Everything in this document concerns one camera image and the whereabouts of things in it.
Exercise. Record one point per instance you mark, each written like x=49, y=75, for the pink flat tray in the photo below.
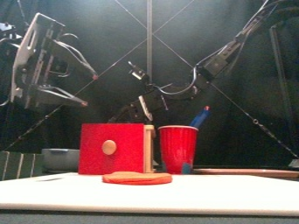
x=249, y=172

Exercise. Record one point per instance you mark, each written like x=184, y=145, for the dark green striped block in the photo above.
x=19, y=164

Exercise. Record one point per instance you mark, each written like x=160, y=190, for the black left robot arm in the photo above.
x=6, y=35

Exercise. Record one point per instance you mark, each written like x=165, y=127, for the red drawer with wooden knob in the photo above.
x=101, y=157

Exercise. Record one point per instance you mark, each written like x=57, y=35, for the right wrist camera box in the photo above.
x=138, y=73

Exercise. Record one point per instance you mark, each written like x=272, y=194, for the grey plastic bowl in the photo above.
x=61, y=159

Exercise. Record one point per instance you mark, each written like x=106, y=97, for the blue plastic utensil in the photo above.
x=201, y=118

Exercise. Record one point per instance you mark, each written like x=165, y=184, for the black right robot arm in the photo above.
x=230, y=49

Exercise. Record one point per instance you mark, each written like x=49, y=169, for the dark side frame post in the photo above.
x=282, y=87

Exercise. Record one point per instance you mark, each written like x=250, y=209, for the white cutting board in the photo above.
x=156, y=195

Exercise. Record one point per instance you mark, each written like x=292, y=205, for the grey vertical frame pole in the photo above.
x=149, y=38

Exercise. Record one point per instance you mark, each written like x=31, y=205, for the wooden drawer cabinet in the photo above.
x=149, y=148

